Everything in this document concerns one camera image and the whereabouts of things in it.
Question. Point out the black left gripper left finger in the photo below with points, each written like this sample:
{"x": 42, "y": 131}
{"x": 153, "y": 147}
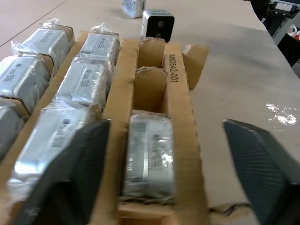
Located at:
{"x": 68, "y": 178}

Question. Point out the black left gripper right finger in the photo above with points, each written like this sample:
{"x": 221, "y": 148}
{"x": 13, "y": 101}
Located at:
{"x": 262, "y": 168}

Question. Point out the brown cardboard divider tray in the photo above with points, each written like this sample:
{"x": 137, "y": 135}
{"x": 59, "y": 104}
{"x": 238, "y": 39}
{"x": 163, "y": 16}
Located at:
{"x": 180, "y": 131}

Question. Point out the white plastic bag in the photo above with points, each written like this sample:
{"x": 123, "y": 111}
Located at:
{"x": 294, "y": 31}

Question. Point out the grey black machine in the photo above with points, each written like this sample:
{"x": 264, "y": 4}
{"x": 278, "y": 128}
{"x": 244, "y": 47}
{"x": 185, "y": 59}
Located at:
{"x": 281, "y": 16}

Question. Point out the unbagged white black camera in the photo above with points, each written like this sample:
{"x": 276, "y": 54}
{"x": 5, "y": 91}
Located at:
{"x": 159, "y": 24}

